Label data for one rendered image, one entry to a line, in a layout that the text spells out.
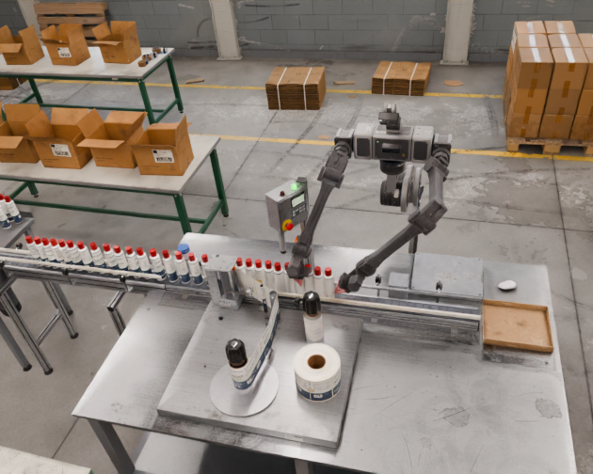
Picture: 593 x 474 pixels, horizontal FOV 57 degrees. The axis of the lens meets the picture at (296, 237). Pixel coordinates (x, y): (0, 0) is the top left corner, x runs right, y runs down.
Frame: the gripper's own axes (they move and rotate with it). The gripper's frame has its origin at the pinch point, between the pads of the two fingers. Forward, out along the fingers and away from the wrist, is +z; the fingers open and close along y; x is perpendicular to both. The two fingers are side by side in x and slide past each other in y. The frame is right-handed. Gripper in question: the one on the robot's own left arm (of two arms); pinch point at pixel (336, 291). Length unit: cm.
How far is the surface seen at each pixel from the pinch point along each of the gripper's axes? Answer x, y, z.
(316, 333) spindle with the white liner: -4.6, 31.7, -0.7
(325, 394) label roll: 6, 60, -3
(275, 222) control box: -47.0, -1.1, -14.0
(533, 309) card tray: 81, -12, -52
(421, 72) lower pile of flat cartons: 58, -451, 47
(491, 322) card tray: 66, -1, -40
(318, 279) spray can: -12.3, 3.0, -2.5
